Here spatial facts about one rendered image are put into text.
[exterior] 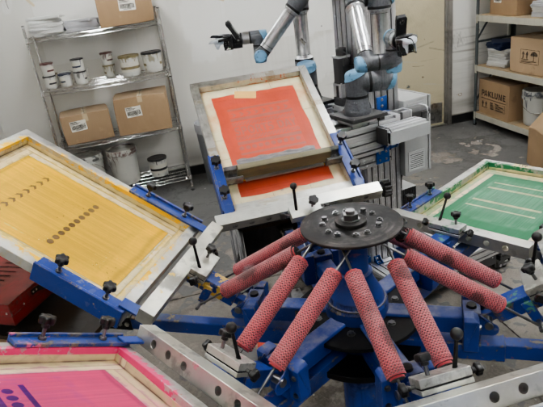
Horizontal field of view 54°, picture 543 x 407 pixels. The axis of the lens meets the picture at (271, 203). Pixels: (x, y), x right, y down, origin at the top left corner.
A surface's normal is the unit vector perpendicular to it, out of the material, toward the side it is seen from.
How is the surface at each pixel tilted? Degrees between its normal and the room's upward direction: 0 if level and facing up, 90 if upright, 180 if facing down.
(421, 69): 90
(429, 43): 90
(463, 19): 90
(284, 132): 32
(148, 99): 88
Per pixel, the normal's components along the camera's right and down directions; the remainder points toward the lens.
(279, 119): 0.03, -0.58
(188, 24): 0.24, 0.36
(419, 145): 0.46, 0.30
